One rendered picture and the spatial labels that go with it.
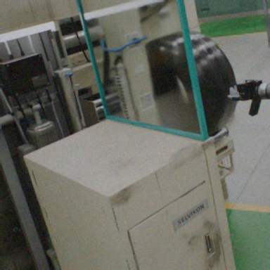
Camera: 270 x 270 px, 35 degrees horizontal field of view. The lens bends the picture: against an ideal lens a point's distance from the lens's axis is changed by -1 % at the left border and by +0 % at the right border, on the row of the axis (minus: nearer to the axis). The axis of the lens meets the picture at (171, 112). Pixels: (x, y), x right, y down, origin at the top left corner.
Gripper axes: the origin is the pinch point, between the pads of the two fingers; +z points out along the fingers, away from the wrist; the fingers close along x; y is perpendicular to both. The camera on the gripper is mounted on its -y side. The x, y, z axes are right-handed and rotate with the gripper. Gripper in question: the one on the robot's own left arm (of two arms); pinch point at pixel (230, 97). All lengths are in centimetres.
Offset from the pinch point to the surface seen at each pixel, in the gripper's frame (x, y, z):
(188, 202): 77, -9, -47
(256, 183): -93, -105, 85
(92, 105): 40, 11, 62
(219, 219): 65, -21, -45
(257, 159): -130, -102, 111
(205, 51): 2.8, 24.3, 6.1
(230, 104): -1.9, -4.4, 2.8
